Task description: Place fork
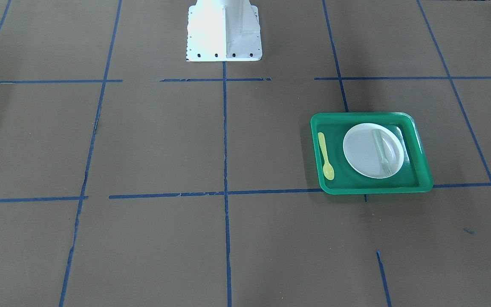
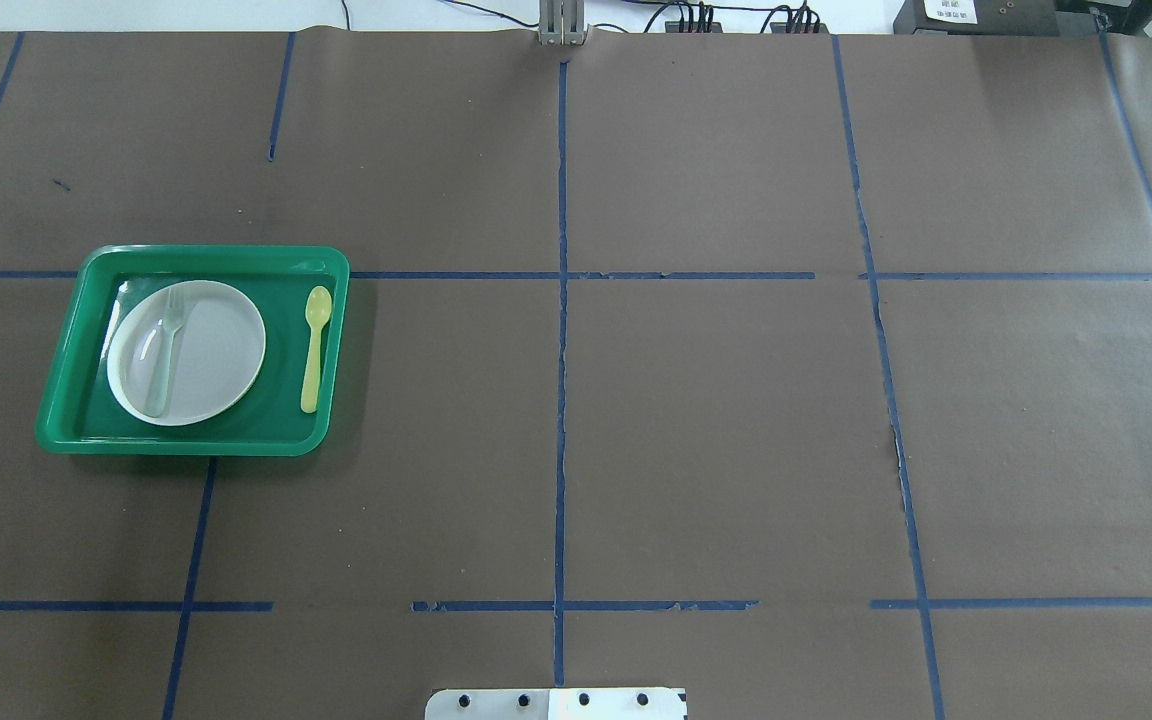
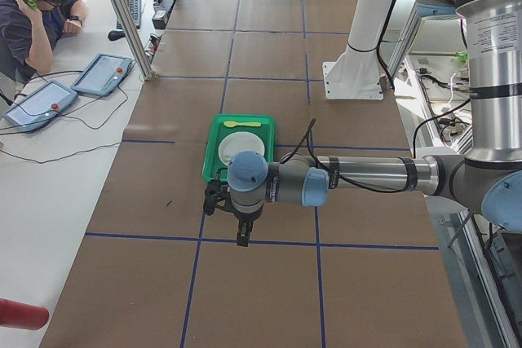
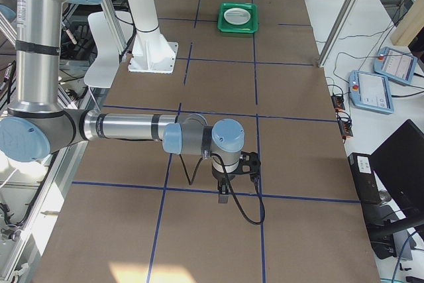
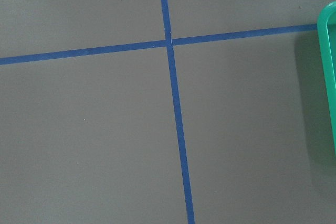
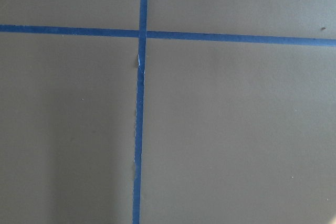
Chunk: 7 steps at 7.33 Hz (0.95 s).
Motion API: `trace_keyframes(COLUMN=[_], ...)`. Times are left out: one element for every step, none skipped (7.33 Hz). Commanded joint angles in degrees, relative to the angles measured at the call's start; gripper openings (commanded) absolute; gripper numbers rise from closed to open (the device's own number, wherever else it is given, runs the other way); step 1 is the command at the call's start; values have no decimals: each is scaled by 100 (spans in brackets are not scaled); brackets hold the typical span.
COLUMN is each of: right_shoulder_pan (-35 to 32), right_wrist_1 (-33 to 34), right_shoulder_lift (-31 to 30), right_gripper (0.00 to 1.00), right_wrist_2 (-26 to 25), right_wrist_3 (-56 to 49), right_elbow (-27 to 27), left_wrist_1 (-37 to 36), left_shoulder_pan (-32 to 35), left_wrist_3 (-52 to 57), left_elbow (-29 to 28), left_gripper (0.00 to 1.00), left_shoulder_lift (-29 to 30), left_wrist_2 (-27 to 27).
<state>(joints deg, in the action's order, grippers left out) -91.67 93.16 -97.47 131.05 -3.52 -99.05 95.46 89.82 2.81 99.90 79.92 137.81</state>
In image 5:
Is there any long blue tape strip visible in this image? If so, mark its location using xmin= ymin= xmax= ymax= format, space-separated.
xmin=161 ymin=0 xmax=195 ymax=223

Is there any crossing blue tape strip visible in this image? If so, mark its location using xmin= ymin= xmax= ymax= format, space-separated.
xmin=1 ymin=24 xmax=317 ymax=66

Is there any green plastic tray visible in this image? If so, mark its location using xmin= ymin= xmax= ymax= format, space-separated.
xmin=317 ymin=1 xmax=335 ymax=142

